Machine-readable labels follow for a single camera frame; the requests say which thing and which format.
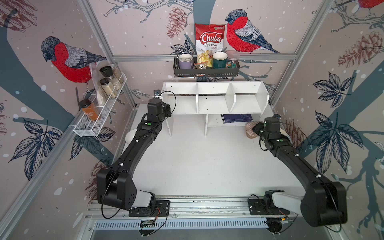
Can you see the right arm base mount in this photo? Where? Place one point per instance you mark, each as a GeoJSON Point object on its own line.
{"type": "Point", "coordinates": [257, 207]}

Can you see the red Chuba chips bag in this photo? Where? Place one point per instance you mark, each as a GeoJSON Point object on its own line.
{"type": "Point", "coordinates": [209, 40]}

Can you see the green mug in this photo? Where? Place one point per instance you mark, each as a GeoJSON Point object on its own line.
{"type": "Point", "coordinates": [221, 61]}

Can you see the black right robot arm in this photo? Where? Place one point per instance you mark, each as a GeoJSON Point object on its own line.
{"type": "Point", "coordinates": [324, 202]}

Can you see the white ceramic bowl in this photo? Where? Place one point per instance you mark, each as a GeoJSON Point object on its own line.
{"type": "Point", "coordinates": [130, 136]}

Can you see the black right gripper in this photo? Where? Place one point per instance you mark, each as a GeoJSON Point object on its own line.
{"type": "Point", "coordinates": [256, 128]}

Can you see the white wire wall rack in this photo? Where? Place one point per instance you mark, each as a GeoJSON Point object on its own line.
{"type": "Point", "coordinates": [88, 128]}

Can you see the white wooden bookshelf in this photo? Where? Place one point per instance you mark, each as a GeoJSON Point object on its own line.
{"type": "Point", "coordinates": [214, 99]}

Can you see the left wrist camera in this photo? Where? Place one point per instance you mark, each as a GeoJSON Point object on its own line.
{"type": "Point", "coordinates": [157, 93]}

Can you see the pink lidded clear jar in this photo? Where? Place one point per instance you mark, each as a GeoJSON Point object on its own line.
{"type": "Point", "coordinates": [232, 59]}

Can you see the small candy packet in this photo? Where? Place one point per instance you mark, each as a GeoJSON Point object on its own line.
{"type": "Point", "coordinates": [200, 66]}

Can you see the dark blue book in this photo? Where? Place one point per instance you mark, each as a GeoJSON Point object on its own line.
{"type": "Point", "coordinates": [236, 118]}

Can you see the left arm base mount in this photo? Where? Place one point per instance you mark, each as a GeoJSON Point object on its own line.
{"type": "Point", "coordinates": [158, 208]}

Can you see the black wall shelf tray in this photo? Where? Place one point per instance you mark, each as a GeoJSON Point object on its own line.
{"type": "Point", "coordinates": [209, 72]}

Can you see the orange spice jar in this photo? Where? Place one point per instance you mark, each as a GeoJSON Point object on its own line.
{"type": "Point", "coordinates": [90, 109]}

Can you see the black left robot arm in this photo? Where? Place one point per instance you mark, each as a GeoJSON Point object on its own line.
{"type": "Point", "coordinates": [115, 186]}

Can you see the clear plastic bag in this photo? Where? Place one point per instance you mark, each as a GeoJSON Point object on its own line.
{"type": "Point", "coordinates": [101, 95]}

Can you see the black lid spice jar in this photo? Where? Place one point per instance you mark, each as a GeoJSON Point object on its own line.
{"type": "Point", "coordinates": [108, 73]}
{"type": "Point", "coordinates": [108, 88]}

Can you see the purple mug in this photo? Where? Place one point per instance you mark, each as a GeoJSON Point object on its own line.
{"type": "Point", "coordinates": [185, 61]}

